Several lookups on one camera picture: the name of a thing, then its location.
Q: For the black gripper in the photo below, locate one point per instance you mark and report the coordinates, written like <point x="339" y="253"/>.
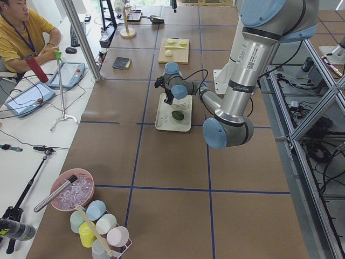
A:
<point x="169" y="94"/>

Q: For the white steamed bun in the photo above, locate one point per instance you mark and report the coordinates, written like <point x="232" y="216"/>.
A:
<point x="168" y="53"/>

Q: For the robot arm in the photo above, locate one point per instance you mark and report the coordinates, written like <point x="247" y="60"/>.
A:
<point x="263" y="26"/>

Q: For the steel tube in bowl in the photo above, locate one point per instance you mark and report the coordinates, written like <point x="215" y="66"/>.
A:
<point x="49" y="198"/>

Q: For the pink bowl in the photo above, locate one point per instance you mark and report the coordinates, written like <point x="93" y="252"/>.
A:
<point x="79" y="192"/>

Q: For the yellow plastic knife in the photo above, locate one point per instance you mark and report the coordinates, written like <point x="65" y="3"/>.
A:
<point x="167" y="47"/>

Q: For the cream bear serving tray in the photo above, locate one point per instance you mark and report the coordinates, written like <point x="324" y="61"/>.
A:
<point x="164" y="120"/>

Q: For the green avocado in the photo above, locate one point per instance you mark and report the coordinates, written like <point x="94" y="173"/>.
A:
<point x="177" y="115"/>

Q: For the folded grey yellow cloth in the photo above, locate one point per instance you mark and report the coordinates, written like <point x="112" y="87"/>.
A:
<point x="122" y="63"/>

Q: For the single lemon slice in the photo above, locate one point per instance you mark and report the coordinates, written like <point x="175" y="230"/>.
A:
<point x="171" y="41"/>

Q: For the wooden mug tree stand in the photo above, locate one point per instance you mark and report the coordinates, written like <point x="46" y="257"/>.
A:
<point x="127" y="32"/>

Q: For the metal scoop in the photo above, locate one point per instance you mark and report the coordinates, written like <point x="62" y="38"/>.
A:
<point x="154" y="19"/>

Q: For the black tray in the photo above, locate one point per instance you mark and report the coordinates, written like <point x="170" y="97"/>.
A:
<point x="134" y="16"/>

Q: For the far teach pendant tablet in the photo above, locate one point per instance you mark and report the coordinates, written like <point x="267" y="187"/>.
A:
<point x="71" y="73"/>

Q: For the teach pendant tablet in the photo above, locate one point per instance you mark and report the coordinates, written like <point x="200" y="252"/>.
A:
<point x="71" y="73"/>
<point x="30" y="99"/>

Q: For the black computer mouse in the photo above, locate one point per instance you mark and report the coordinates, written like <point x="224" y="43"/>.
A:
<point x="71" y="50"/>

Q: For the metal stand with green clip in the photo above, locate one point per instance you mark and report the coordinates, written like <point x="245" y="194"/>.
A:
<point x="64" y="116"/>

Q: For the near teach pendant tablet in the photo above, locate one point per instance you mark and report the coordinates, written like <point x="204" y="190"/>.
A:
<point x="30" y="99"/>

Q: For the red bottle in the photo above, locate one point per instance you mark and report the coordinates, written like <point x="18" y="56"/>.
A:
<point x="35" y="67"/>

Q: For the blue cup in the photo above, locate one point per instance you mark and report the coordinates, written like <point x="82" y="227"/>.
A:
<point x="95" y="210"/>

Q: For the person in yellow shirt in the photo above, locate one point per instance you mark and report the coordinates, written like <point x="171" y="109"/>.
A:
<point x="26" y="33"/>

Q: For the white cup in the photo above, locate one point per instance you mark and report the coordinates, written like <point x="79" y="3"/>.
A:
<point x="106" y="223"/>

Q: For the pink cup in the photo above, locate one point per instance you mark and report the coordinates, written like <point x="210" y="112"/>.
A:
<point x="118" y="236"/>

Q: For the mint green cup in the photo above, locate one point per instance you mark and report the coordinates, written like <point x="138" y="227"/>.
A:
<point x="76" y="220"/>

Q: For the smart watch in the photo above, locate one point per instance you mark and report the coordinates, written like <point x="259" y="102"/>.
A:
<point x="7" y="147"/>

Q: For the yellow cup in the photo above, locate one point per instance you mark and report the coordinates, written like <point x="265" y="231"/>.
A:
<point x="86" y="235"/>

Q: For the grey cup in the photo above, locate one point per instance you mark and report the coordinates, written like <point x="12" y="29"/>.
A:
<point x="98" y="251"/>

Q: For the black tripod stick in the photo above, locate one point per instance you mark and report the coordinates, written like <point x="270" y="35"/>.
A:
<point x="11" y="227"/>

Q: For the aluminium frame post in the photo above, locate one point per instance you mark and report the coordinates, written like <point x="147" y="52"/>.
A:
<point x="85" y="47"/>

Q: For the wooden cup rack handle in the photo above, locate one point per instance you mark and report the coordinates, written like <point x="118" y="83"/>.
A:
<point x="109" y="252"/>

